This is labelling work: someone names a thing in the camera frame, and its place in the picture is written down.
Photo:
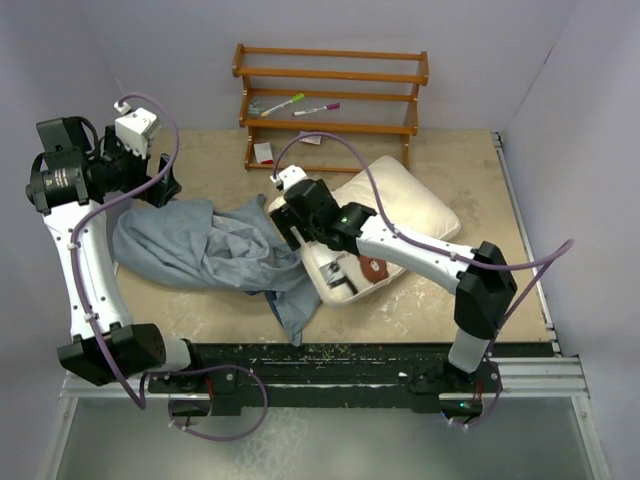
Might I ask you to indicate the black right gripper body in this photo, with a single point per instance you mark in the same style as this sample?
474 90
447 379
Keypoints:
286 217

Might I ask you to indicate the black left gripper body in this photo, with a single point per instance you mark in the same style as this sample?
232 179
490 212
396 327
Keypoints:
122 169

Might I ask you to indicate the blue printed pillowcase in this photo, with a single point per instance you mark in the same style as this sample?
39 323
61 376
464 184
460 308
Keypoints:
189 244

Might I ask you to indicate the cream white pillow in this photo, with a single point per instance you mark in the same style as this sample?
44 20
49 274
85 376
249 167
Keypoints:
338 277

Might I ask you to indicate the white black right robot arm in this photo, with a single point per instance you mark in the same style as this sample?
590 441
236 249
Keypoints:
478 278

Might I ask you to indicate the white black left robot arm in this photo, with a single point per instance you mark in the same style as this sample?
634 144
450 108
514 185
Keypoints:
68 184

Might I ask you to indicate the white red small box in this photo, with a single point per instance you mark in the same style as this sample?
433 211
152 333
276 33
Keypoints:
263 153

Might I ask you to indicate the white red label card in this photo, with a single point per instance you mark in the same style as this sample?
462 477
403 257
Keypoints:
306 137

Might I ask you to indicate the wooden slatted rack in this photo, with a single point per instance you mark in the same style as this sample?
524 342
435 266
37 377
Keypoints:
288 109

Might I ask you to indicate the pale green small clips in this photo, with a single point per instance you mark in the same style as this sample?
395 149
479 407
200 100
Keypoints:
255 107

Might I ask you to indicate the magenta cap marker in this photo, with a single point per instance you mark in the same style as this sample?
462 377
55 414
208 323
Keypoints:
328 107

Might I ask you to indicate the green cap marker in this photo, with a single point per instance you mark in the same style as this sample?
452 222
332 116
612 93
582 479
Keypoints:
294 99

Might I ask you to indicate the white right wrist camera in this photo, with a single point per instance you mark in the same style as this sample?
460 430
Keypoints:
288 177

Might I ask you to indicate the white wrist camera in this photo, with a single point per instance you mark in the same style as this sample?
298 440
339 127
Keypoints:
136 129
288 177

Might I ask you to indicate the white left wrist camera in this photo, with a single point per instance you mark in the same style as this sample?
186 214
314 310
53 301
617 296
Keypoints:
136 129

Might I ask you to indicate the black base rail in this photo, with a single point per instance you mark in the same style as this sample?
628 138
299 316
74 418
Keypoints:
414 376

